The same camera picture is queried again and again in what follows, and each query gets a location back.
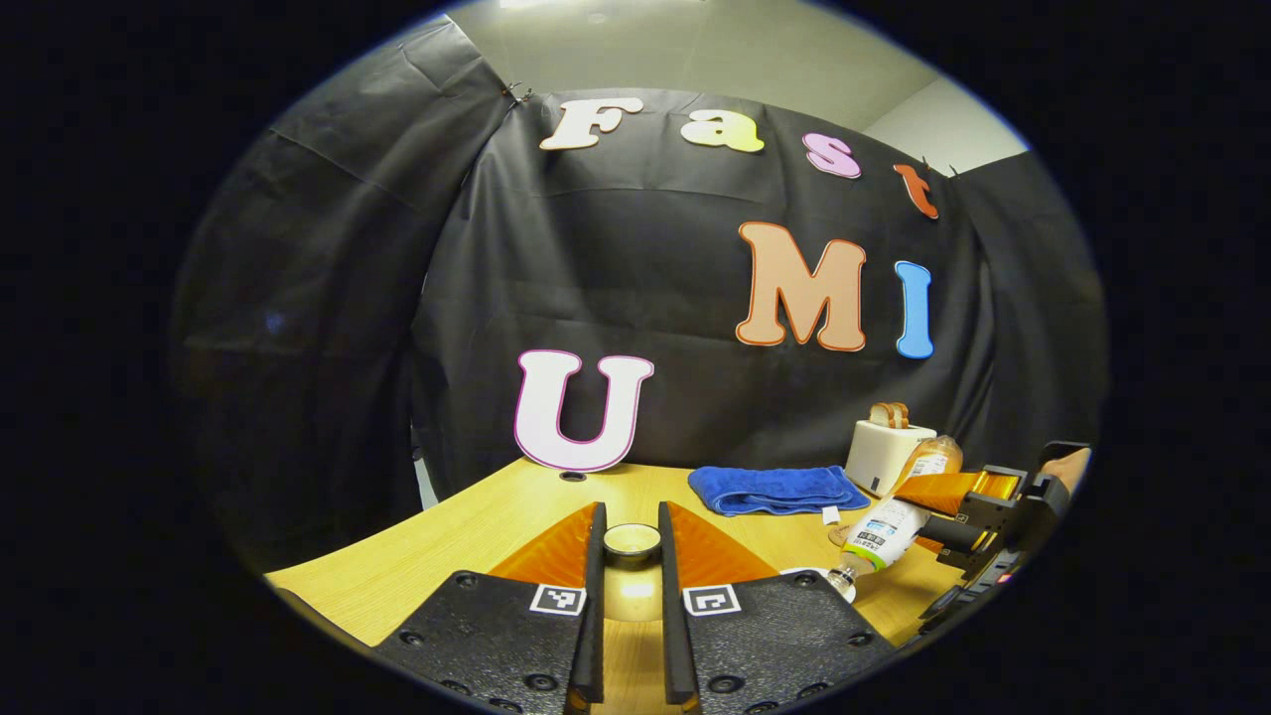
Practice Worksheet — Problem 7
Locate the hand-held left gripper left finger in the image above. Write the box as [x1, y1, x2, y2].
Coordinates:
[372, 500, 609, 715]

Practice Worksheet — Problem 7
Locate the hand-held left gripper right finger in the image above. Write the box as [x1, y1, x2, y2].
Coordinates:
[657, 500, 900, 715]

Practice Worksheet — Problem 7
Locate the cream teacup lid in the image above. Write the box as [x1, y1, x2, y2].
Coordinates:
[602, 522, 664, 623]

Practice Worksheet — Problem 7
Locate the plastic water bottle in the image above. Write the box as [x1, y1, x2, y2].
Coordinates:
[827, 435, 964, 604]

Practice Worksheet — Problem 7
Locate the white toaster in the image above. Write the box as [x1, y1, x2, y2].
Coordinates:
[845, 419, 937, 498]

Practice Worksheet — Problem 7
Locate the blue folded towel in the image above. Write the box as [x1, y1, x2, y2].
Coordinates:
[688, 465, 872, 524]

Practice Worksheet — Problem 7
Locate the black backdrop cloth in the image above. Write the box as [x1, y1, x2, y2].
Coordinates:
[169, 15, 1108, 572]

